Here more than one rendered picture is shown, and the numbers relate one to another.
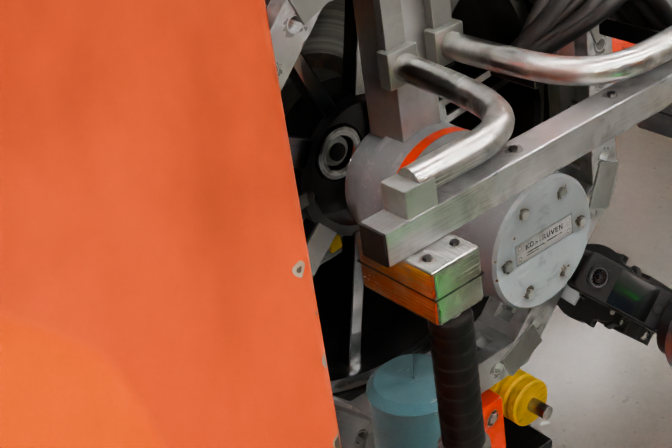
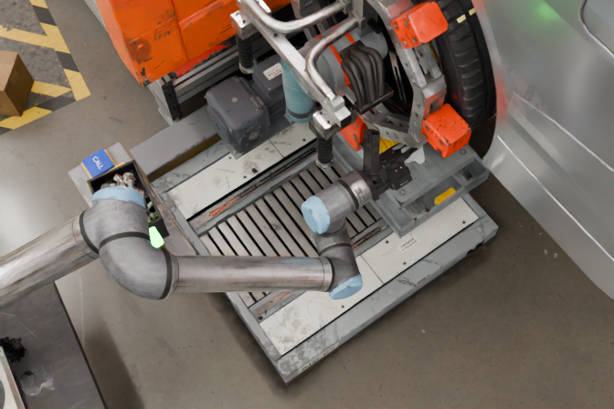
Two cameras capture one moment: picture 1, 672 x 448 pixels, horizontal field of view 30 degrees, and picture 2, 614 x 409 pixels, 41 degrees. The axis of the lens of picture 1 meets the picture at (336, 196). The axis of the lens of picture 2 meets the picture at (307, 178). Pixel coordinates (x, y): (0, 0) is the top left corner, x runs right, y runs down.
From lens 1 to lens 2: 1.94 m
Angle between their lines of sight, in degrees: 66
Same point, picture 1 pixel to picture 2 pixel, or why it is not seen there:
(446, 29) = (354, 15)
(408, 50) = (342, 3)
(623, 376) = (582, 300)
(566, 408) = (556, 265)
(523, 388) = not seen: hidden behind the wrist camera
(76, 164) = not seen: outside the picture
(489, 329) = (382, 115)
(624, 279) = (368, 150)
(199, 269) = not seen: outside the picture
